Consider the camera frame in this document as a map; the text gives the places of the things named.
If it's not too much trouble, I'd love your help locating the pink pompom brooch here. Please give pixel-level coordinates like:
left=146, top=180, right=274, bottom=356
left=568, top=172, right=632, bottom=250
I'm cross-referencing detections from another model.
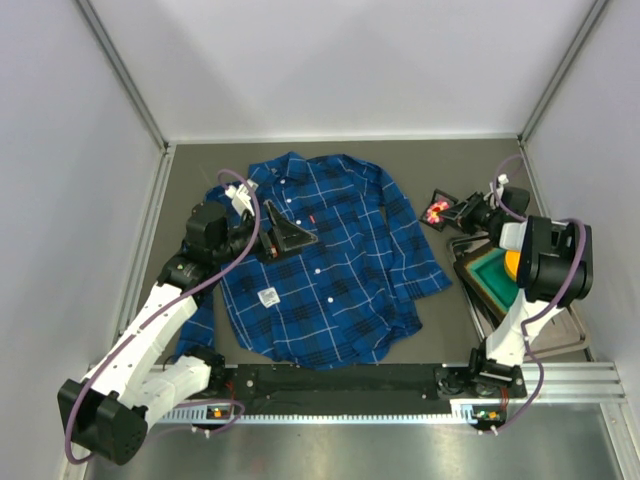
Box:
left=426, top=200, right=450, bottom=225

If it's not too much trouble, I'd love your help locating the blue plaid button shirt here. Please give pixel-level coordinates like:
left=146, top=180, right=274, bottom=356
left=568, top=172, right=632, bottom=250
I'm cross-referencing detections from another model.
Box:
left=174, top=152, right=454, bottom=371

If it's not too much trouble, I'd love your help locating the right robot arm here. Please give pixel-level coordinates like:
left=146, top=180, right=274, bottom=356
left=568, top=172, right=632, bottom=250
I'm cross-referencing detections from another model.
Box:
left=426, top=187, right=593, bottom=397

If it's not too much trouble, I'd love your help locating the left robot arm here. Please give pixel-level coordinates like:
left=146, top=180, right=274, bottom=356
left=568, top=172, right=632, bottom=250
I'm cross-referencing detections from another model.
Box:
left=57, top=201, right=318, bottom=465

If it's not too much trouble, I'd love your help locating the orange plastic bowl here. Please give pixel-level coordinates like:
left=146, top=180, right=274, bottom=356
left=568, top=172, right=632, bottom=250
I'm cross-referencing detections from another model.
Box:
left=504, top=250, right=521, bottom=281

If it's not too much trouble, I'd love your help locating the white paper tag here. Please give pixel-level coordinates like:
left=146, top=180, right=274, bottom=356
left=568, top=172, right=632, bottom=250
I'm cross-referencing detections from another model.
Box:
left=258, top=287, right=280, bottom=308

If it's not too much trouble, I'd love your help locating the green square tray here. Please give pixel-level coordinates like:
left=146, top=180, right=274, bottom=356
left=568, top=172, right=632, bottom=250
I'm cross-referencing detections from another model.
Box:
left=454, top=243, right=518, bottom=324

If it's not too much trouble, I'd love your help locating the metal baking tray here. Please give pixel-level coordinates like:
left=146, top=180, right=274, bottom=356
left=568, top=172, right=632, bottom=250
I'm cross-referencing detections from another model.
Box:
left=447, top=233, right=590, bottom=359

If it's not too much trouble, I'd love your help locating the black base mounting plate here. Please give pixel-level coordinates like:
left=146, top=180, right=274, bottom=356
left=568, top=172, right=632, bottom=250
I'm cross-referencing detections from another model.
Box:
left=226, top=364, right=451, bottom=416

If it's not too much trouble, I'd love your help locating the small black frame stand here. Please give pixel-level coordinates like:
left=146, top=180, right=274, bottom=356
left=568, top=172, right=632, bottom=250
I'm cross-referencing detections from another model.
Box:
left=419, top=189, right=458, bottom=232

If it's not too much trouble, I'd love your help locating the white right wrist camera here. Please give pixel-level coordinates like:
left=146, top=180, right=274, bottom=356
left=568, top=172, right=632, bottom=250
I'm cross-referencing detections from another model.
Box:
left=491, top=173, right=509, bottom=202

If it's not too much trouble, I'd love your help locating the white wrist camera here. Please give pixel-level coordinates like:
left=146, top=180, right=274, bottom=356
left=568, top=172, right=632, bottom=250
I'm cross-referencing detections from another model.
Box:
left=225, top=180, right=258, bottom=216
left=491, top=173, right=509, bottom=202

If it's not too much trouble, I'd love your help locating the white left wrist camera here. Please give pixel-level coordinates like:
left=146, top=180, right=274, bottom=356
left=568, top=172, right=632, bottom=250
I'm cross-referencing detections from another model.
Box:
left=225, top=180, right=258, bottom=216

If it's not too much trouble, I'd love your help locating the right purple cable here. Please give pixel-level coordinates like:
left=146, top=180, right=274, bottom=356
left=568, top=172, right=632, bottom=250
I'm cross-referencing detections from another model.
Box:
left=492, top=153, right=589, bottom=436

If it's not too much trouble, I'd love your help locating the purple cable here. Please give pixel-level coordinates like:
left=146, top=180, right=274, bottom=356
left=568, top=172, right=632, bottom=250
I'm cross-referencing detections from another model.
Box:
left=492, top=153, right=589, bottom=436
left=64, top=169, right=263, bottom=466

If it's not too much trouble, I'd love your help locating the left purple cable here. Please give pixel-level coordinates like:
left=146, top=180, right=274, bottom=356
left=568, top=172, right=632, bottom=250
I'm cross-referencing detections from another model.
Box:
left=64, top=169, right=263, bottom=466

